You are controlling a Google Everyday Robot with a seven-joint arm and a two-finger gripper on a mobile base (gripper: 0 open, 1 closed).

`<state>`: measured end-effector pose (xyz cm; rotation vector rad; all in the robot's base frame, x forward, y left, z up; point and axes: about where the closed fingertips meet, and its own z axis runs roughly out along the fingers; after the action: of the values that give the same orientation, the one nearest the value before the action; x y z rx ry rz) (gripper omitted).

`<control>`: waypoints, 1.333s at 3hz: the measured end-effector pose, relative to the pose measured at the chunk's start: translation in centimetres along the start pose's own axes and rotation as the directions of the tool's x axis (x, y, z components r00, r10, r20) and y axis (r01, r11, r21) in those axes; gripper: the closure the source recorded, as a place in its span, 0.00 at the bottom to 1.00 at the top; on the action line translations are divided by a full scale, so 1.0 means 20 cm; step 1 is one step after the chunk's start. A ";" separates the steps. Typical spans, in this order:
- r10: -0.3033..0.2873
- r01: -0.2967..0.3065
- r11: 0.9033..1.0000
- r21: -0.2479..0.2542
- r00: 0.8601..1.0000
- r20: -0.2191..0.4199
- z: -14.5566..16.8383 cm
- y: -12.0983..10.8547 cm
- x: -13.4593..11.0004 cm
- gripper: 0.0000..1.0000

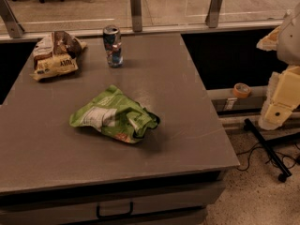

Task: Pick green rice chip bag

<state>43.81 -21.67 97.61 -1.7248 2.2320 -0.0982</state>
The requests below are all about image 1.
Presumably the black floor cable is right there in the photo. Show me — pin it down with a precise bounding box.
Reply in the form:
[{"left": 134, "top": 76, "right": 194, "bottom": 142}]
[{"left": 235, "top": 139, "right": 300, "bottom": 173}]

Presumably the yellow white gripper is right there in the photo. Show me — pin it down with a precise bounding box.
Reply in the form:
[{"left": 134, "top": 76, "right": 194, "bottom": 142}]
[{"left": 258, "top": 66, "right": 300, "bottom": 130}]

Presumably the grey drawer with handle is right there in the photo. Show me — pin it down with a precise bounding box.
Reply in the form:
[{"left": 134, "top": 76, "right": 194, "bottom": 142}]
[{"left": 0, "top": 181, "right": 225, "bottom": 225}]

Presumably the metal glass post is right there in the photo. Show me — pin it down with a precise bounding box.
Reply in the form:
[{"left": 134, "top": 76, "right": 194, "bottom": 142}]
[
  {"left": 130, "top": 0, "right": 143, "bottom": 32},
  {"left": 0, "top": 0, "right": 24, "bottom": 38},
  {"left": 205, "top": 0, "right": 223, "bottom": 28}
]

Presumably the left metal glass post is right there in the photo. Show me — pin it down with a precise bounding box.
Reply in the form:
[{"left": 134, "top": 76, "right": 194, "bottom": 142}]
[{"left": 0, "top": 0, "right": 24, "bottom": 38}]

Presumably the brown and yellow snack bag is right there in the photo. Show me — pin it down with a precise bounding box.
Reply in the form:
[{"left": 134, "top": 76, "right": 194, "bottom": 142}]
[{"left": 31, "top": 31, "right": 87, "bottom": 82}]

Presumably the grey metal side ledge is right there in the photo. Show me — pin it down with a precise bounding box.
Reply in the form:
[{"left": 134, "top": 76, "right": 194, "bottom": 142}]
[{"left": 207, "top": 86, "right": 267, "bottom": 113}]

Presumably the green rice chip bag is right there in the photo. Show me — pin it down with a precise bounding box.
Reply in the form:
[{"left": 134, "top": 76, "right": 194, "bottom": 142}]
[{"left": 69, "top": 85, "right": 160, "bottom": 143}]

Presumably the right metal glass post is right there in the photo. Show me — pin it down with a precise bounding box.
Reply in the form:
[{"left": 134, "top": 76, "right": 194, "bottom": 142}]
[{"left": 205, "top": 0, "right": 223, "bottom": 28}]

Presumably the black stand leg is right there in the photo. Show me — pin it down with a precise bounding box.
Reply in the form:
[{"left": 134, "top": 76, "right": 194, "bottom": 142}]
[{"left": 244, "top": 119, "right": 292, "bottom": 183}]

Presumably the orange tape roll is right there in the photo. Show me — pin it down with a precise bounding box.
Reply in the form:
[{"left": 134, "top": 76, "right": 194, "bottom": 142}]
[{"left": 232, "top": 82, "right": 251, "bottom": 98}]

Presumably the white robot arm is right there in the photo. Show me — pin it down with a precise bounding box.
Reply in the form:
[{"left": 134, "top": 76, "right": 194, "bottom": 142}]
[{"left": 256, "top": 4, "right": 300, "bottom": 130}]

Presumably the blue energy drink can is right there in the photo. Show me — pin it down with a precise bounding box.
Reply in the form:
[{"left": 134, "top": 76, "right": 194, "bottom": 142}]
[{"left": 103, "top": 25, "right": 123, "bottom": 68}]

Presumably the middle metal glass post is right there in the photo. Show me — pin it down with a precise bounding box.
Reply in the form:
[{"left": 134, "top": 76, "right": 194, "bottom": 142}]
[{"left": 130, "top": 0, "right": 143, "bottom": 32}]

